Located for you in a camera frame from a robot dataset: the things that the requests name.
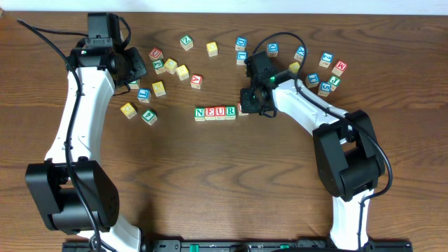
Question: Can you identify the red E block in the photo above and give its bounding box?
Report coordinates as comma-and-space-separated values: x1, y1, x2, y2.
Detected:
204, 107, 216, 120

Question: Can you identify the green Z block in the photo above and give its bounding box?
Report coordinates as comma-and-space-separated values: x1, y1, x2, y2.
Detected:
180, 35, 194, 51

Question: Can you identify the green V block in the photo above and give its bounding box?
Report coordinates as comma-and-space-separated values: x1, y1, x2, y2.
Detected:
128, 80, 140, 90

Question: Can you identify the yellow block right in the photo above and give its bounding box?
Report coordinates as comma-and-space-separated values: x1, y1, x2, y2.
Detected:
288, 62, 301, 75

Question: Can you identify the green J block right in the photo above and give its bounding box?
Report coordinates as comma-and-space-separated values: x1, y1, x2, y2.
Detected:
328, 76, 341, 92

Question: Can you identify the yellow block middle left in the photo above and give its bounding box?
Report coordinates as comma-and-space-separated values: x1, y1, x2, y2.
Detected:
152, 81, 166, 97

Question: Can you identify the blue L block left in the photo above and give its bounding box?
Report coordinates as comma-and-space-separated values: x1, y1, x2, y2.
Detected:
137, 88, 151, 103

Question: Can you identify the yellow block beside R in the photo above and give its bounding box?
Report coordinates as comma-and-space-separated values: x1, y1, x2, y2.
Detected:
176, 64, 189, 81

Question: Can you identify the blue D block right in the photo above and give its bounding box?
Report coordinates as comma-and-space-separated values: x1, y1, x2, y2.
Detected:
267, 43, 279, 57

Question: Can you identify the green R block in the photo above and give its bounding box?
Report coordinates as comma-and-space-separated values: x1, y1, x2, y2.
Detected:
225, 106, 237, 120

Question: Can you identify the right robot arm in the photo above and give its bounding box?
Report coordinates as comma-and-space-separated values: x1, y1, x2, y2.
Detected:
241, 51, 385, 251

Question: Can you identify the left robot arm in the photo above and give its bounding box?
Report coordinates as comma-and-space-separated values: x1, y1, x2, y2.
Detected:
25, 13, 147, 251

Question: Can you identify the blue l block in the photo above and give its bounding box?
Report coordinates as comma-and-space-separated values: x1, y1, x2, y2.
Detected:
236, 51, 248, 65
137, 88, 151, 103

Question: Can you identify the red I block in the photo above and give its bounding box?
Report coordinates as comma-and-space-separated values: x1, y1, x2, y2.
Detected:
237, 102, 248, 116

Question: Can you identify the blue L block centre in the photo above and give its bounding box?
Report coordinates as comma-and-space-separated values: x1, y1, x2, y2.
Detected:
236, 51, 248, 65

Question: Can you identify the green J block left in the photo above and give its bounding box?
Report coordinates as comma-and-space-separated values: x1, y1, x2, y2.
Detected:
153, 59, 166, 74

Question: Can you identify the yellow O block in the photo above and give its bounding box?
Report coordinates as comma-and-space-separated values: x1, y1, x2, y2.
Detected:
206, 42, 218, 57

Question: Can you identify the yellow block upper left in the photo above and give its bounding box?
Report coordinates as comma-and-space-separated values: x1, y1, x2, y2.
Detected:
164, 58, 178, 74

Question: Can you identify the red u block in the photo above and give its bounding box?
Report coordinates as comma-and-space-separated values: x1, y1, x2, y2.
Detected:
148, 48, 163, 61
214, 106, 226, 120

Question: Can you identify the blue Z block right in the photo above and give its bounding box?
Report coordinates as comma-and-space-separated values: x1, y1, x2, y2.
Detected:
318, 52, 333, 68

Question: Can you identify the blue d block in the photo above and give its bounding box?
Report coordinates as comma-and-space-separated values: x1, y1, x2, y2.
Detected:
267, 43, 279, 57
235, 37, 248, 51

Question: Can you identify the blue S block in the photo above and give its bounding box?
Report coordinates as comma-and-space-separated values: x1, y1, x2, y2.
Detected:
317, 82, 332, 97

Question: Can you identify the blue D block upper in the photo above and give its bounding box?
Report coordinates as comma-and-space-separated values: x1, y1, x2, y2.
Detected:
235, 37, 248, 51

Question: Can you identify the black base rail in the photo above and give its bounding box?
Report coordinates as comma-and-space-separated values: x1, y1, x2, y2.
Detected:
62, 238, 413, 252

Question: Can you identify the red M block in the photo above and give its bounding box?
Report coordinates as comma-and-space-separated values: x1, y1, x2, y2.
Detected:
332, 60, 347, 76

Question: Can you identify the green N block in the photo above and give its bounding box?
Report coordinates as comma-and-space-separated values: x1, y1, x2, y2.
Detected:
194, 108, 206, 121

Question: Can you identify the green 4 block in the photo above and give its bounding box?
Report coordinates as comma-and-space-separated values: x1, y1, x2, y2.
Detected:
141, 109, 158, 125

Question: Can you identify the blue X block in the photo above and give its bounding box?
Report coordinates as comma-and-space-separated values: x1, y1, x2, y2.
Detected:
294, 45, 308, 62

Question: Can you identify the green j block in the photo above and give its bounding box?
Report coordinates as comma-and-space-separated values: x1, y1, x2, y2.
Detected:
328, 76, 341, 92
153, 59, 166, 74

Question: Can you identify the yellow block lower left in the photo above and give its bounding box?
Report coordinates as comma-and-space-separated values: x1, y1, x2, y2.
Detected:
120, 102, 137, 119

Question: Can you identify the red A block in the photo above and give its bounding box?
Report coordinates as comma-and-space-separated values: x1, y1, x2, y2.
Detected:
190, 74, 203, 90

